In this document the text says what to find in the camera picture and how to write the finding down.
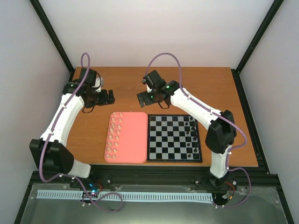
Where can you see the pink plastic tray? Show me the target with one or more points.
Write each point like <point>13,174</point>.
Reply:
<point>133,137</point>

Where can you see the black and grey chessboard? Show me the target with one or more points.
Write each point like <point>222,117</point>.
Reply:
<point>167,139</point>

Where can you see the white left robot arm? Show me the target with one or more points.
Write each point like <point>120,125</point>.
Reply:
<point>49,151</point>

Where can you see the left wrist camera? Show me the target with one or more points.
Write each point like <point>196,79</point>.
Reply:
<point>93,80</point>

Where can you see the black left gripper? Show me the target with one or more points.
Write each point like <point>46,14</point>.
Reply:
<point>105,100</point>

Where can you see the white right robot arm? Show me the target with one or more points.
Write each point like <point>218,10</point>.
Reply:
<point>219,125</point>

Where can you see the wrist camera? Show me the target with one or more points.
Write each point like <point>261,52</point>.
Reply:
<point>93,80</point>
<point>153,79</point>

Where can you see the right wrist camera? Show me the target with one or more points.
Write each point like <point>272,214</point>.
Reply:
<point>153,79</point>

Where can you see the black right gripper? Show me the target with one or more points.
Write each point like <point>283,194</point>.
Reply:
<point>146,100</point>

